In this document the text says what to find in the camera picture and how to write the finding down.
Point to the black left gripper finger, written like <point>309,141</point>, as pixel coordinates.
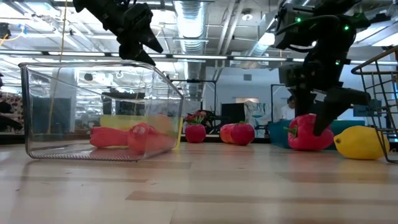
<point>149,39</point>
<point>136,53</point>

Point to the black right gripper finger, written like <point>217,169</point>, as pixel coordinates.
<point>304,101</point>
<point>335,107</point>

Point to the red toy bell pepper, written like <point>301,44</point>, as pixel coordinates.
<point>301,138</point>

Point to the yellow toy lemon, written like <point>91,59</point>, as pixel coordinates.
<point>360,143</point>

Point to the toy orange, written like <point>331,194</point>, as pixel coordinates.
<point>161,123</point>

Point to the clear plastic bin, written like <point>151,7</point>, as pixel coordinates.
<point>62,109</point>

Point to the red toy strawberry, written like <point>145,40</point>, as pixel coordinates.
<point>195,133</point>

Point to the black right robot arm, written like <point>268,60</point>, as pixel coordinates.
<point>329,18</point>

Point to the person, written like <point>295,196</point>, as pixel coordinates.
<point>287,112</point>

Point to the teal fabric basket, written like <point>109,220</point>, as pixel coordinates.
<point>276,133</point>

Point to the translucent yellow plastic bin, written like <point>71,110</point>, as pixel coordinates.
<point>118,122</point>

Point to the red flower bouquet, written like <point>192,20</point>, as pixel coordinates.
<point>196,116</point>

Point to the red patterned cloth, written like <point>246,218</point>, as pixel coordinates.
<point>15,102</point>

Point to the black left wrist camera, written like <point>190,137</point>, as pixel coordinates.
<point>138,15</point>

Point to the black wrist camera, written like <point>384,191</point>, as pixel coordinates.
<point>138,15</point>
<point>292,74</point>

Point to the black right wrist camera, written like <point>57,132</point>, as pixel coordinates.
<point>292,74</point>

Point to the black metal stand frame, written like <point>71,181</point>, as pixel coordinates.
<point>275,93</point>

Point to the silver ceiling air duct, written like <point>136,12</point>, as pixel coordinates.
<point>190,18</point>

